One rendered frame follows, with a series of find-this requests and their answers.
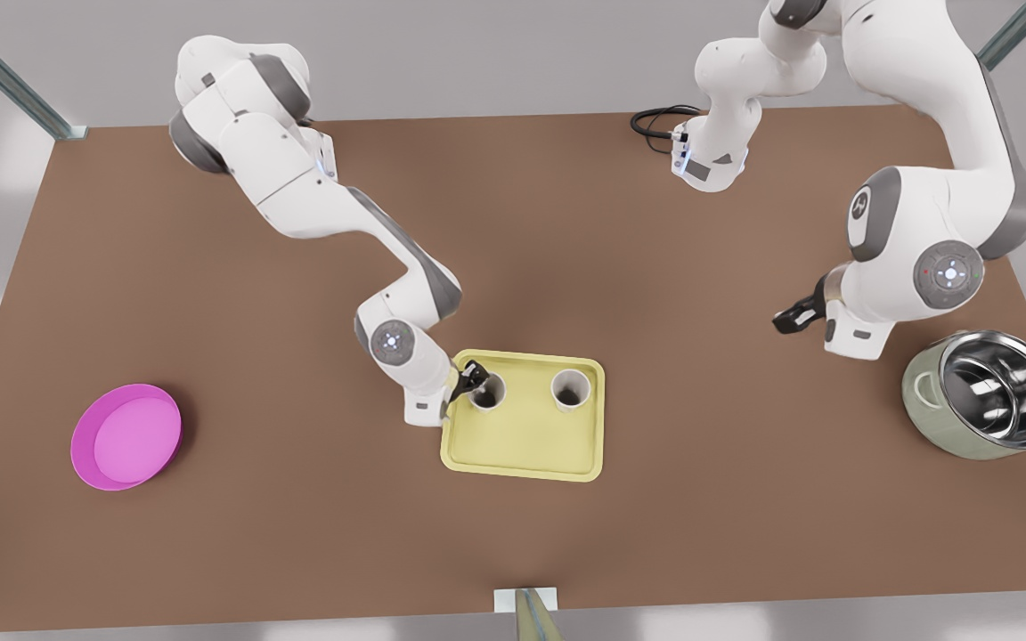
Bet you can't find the green steel pot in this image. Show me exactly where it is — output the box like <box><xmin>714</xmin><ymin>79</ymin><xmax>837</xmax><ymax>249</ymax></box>
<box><xmin>901</xmin><ymin>330</ymin><xmax>1026</xmax><ymax>462</ymax></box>

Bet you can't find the black cable loop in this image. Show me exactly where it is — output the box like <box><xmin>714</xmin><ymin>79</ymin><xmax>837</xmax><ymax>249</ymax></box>
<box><xmin>630</xmin><ymin>105</ymin><xmax>706</xmax><ymax>155</ymax></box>

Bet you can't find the white cup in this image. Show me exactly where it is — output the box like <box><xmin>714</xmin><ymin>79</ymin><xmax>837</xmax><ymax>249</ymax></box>
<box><xmin>550</xmin><ymin>369</ymin><xmax>592</xmax><ymax>412</ymax></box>
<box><xmin>468</xmin><ymin>373</ymin><xmax>508</xmax><ymax>413</ymax></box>

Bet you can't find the pink round bowl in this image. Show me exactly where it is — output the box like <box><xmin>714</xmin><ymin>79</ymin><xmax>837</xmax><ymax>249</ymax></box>
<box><xmin>70</xmin><ymin>384</ymin><xmax>183</xmax><ymax>491</ymax></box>

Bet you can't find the silver frame post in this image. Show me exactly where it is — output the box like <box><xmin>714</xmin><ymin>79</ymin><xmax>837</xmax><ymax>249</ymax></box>
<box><xmin>977</xmin><ymin>0</ymin><xmax>1026</xmax><ymax>71</ymax></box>
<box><xmin>493</xmin><ymin>587</ymin><xmax>564</xmax><ymax>641</ymax></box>
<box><xmin>0</xmin><ymin>7</ymin><xmax>88</xmax><ymax>142</ymax></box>

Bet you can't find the yellow rectangular tray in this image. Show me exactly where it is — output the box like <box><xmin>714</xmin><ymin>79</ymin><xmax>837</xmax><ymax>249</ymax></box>
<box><xmin>440</xmin><ymin>349</ymin><xmax>607</xmax><ymax>483</ymax></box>

